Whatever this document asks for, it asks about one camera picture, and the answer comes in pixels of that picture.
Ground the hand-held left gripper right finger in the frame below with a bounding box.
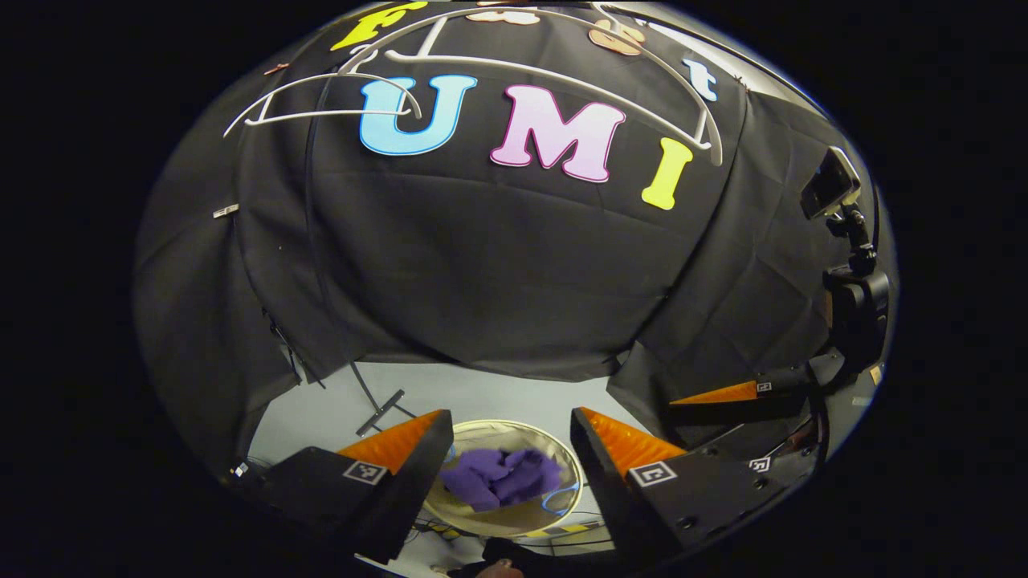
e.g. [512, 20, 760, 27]
[570, 406, 793, 564]

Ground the purple ribbed jacket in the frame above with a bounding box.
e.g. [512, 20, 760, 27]
[439, 447, 564, 513]

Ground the white plastic hanger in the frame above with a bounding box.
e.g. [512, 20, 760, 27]
[222, 71, 423, 140]
[337, 0, 725, 168]

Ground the black rack pole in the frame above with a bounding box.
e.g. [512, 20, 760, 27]
[301, 76, 332, 380]

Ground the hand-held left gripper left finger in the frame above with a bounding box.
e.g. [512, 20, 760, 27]
[241, 409, 456, 566]

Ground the round beige laundry hamper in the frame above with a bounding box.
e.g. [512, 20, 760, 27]
[421, 418, 584, 538]

